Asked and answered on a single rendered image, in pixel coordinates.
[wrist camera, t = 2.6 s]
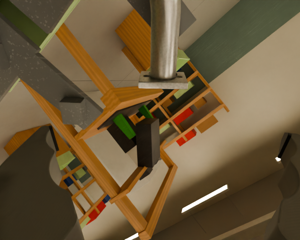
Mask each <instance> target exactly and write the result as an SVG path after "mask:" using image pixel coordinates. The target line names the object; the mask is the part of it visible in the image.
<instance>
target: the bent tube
mask: <svg viewBox="0 0 300 240"><path fill-rule="evenodd" d="M150 9H151V39H150V71H141V73H140V78H139V82H138V85H139V88H147V89H184V90H186V89H187V88H188V82H187V79H186V76H185V74H184V72H176V67H177V55H178V44H179V32H180V15H181V0H150Z"/></svg>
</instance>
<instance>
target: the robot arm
mask: <svg viewBox="0 0 300 240"><path fill-rule="evenodd" d="M57 151H59V148H58V145H57V141H56V138H55V135H54V131H53V128H52V126H51V125H50V126H42V127H40V128H39V129H38V130H37V131H35V132H34V133H33V134H32V135H31V136H30V137H29V138H28V139H27V140H26V141H25V142H24V143H23V144H21V145H20V146H19V147H18V148H17V149H16V150H15V151H14V152H13V153H12V154H11V155H10V156H9V157H8V158H7V159H6V160H5V161H4V162H3V163H2V164H1V165H0V240H85V239H84V237H83V233H82V230H81V227H80V223H79V219H78V216H77V213H76V210H75V207H74V204H73V201H72V198H71V195H70V193H69V192H68V191H67V190H65V189H63V188H61V187H60V186H59V184H60V181H61V179H62V174H61V171H60V168H59V164H58V161H57V158H56V153H57ZM278 158H279V159H280V161H281V163H282V164H283V167H284V172H283V174H282V176H281V177H280V179H279V181H278V187H279V189H280V191H281V193H282V196H283V200H282V201H281V203H280V204H279V206H278V208H277V209H276V211H275V213H274V215H273V216H272V218H271V220H270V221H269V223H268V225H267V227H266V230H265V235H264V240H300V135H299V134H296V133H286V132H285V133H284V135H283V137H282V139H281V143H280V149H279V153H278Z"/></svg>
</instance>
